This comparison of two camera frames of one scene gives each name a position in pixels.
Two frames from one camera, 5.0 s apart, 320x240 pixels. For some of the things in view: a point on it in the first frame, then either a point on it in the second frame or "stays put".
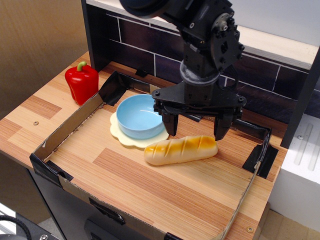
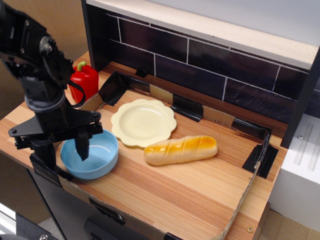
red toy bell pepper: [82, 82] stays put
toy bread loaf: [180, 149] stays put
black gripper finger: [222, 124] → [82, 144]
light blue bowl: [137, 118] → [103, 156]
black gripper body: [206, 98] → [49, 126]
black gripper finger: [170, 121] → [46, 153]
